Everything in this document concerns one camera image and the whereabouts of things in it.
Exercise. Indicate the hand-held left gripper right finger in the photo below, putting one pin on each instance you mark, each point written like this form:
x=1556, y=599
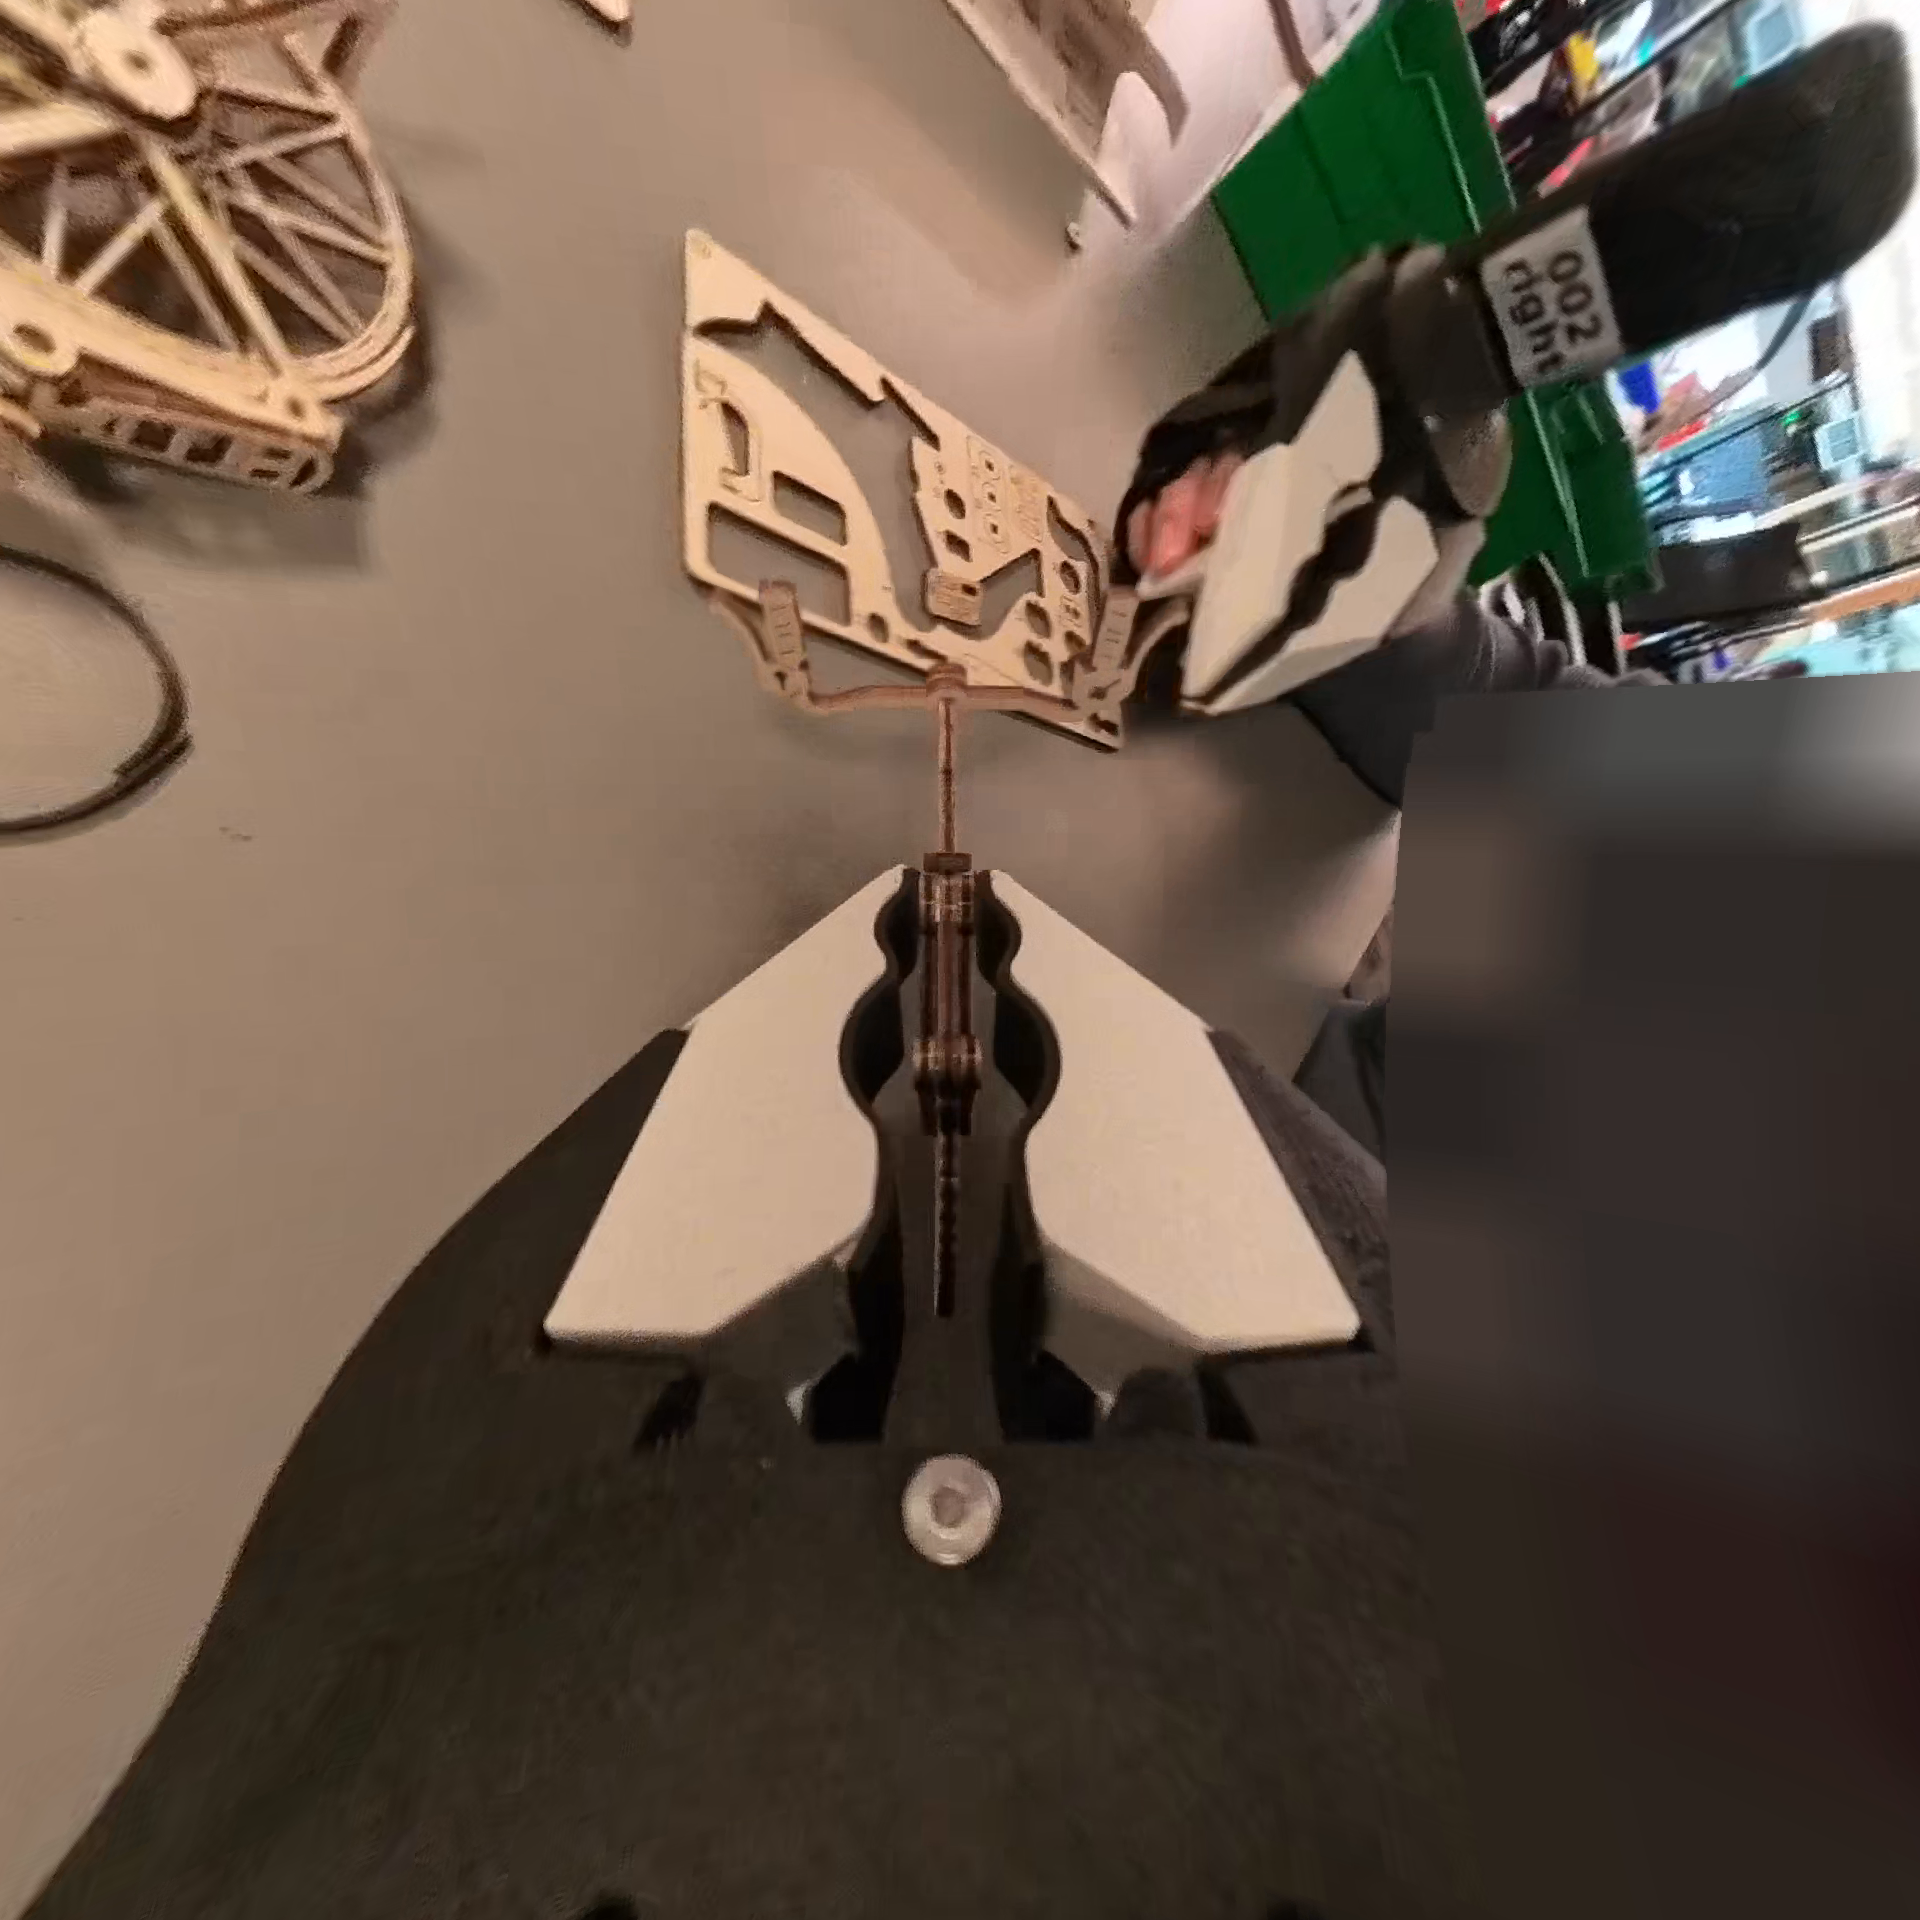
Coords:
x=1171, y=1185

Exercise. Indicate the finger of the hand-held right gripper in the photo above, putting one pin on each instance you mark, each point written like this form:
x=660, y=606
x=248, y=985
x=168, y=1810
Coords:
x=1319, y=608
x=1273, y=480

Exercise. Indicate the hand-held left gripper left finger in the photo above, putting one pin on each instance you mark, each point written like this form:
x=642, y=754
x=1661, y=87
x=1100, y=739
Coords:
x=734, y=1185

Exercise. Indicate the thin wooden model part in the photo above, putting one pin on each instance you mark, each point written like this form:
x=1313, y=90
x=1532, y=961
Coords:
x=947, y=961

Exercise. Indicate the wooden parts sheet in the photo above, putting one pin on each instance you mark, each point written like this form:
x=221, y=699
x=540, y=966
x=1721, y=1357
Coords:
x=840, y=465

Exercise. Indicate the person's right forearm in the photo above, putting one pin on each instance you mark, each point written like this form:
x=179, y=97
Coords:
x=1440, y=691

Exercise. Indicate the wooden wheel model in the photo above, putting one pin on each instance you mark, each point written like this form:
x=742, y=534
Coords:
x=179, y=241

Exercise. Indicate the person's right hand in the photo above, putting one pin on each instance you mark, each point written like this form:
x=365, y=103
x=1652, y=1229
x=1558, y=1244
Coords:
x=1185, y=519

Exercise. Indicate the person's grey clothing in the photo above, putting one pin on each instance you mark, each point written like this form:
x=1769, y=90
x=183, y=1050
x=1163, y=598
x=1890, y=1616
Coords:
x=1342, y=1073

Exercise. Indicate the green plastic crate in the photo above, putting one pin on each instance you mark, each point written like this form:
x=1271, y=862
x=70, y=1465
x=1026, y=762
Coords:
x=1379, y=194

